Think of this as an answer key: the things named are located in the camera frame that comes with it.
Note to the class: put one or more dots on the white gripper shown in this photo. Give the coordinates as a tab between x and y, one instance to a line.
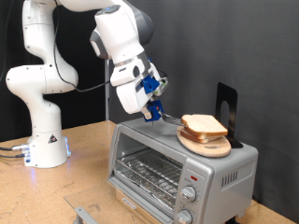
130	96

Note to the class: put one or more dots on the metal spatula with blue block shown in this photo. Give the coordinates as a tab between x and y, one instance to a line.
155	110

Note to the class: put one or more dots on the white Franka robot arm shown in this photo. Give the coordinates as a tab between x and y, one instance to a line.
40	81

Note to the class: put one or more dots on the silver toaster oven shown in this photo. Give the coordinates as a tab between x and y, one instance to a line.
211	174

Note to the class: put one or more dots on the silver oven knob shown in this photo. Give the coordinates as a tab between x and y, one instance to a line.
184	217
188	193

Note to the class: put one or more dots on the grey metal pole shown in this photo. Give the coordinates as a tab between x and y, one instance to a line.
107	102

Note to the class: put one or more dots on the oval wooden cutting board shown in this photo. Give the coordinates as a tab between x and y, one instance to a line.
211	149

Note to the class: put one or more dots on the black metal bookend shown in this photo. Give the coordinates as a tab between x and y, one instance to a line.
232	99

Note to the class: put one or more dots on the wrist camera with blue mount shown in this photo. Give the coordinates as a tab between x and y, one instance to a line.
151	84

